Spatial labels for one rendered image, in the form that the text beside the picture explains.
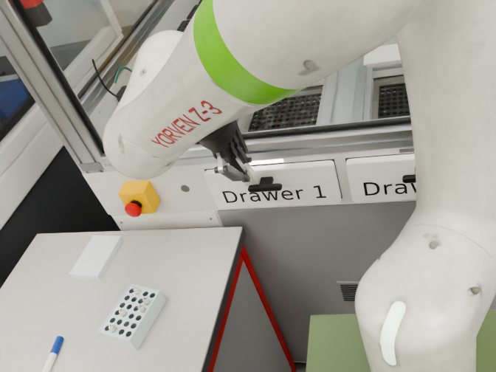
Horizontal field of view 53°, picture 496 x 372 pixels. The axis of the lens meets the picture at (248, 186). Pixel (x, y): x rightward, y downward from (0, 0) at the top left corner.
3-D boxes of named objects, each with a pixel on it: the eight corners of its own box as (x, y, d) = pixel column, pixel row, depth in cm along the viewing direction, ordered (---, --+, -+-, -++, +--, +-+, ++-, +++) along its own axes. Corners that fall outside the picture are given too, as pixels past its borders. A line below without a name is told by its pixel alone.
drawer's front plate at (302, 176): (341, 203, 107) (332, 164, 100) (218, 209, 117) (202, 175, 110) (342, 198, 108) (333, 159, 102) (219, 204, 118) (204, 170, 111)
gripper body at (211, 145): (193, 103, 90) (213, 131, 98) (186, 143, 86) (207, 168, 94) (232, 98, 88) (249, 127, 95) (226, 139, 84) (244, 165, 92)
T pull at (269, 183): (282, 191, 103) (280, 186, 102) (248, 193, 106) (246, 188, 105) (285, 179, 106) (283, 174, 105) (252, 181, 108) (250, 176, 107)
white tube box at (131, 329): (136, 350, 101) (129, 340, 98) (105, 341, 105) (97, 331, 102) (167, 300, 108) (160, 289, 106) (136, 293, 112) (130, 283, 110)
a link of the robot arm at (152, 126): (314, 28, 49) (217, -39, 44) (284, 126, 44) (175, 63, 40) (176, 134, 79) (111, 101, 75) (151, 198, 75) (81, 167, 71)
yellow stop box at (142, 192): (154, 215, 118) (142, 194, 114) (128, 217, 121) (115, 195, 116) (161, 201, 122) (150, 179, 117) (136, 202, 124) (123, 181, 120)
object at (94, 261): (100, 280, 119) (97, 276, 118) (71, 278, 122) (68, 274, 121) (123, 240, 127) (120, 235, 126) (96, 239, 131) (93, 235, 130)
